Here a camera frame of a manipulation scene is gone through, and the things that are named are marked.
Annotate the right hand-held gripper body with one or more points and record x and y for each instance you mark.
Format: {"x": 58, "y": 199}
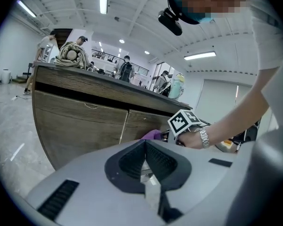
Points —
{"x": 181, "y": 122}

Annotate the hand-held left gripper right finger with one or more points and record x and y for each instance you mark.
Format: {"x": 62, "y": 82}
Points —
{"x": 202, "y": 185}

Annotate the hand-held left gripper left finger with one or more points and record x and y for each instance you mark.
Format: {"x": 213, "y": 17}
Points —
{"x": 89, "y": 192}

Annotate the purple cloth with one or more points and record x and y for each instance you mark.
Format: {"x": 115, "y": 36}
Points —
{"x": 152, "y": 135}

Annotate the person's right forearm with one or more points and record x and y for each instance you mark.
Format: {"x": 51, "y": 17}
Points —
{"x": 226, "y": 126}

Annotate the dark wooden sink cabinet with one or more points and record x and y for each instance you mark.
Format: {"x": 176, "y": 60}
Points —
{"x": 96, "y": 86}

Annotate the silver wristwatch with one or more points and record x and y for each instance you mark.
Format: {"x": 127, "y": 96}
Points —
{"x": 204, "y": 138}

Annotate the light green cartoon bottle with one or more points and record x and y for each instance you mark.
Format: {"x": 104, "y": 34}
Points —
{"x": 177, "y": 86}

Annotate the black mezzanine railing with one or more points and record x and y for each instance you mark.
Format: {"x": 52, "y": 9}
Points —
{"x": 122, "y": 60}

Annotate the teal face mask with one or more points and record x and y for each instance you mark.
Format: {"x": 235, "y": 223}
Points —
{"x": 191, "y": 15}

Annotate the small white plug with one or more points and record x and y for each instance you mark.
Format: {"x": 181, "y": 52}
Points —
{"x": 14, "y": 98}

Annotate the person's white shirt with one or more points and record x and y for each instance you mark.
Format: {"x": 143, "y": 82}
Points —
{"x": 273, "y": 43}

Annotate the ceiling smoke detector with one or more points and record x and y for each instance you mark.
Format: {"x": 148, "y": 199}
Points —
{"x": 117, "y": 18}

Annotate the white crumpled towel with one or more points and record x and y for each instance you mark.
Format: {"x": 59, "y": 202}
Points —
{"x": 70, "y": 55}

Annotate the white trash bin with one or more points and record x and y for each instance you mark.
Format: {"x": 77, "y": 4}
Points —
{"x": 6, "y": 76}

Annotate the black head-worn camera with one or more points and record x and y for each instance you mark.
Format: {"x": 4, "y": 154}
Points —
{"x": 169, "y": 22}

